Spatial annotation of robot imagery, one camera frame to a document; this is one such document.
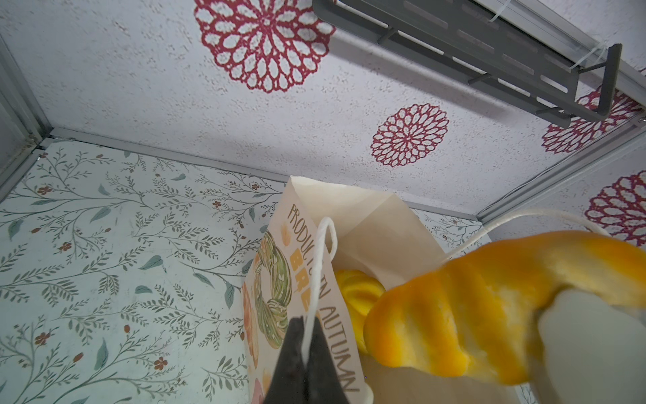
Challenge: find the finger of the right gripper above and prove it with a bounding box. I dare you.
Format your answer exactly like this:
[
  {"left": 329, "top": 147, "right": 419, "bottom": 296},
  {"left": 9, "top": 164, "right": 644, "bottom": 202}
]
[{"left": 531, "top": 290, "right": 645, "bottom": 403}]

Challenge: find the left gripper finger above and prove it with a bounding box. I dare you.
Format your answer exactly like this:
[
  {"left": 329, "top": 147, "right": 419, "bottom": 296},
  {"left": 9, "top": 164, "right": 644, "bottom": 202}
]
[{"left": 264, "top": 317, "right": 348, "bottom": 404}]

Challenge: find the yellow elongated bread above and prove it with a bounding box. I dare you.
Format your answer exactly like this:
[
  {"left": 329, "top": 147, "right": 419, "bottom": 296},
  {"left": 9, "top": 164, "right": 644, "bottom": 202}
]
[{"left": 363, "top": 231, "right": 645, "bottom": 385}]

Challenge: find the white paper bag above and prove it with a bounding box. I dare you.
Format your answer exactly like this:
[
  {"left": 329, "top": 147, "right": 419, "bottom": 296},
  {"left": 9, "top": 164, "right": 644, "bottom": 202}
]
[{"left": 241, "top": 175, "right": 612, "bottom": 404}]

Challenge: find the grey metal wall shelf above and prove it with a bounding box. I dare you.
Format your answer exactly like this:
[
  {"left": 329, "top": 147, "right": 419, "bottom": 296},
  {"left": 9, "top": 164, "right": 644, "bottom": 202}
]
[{"left": 312, "top": 1, "right": 622, "bottom": 128}]

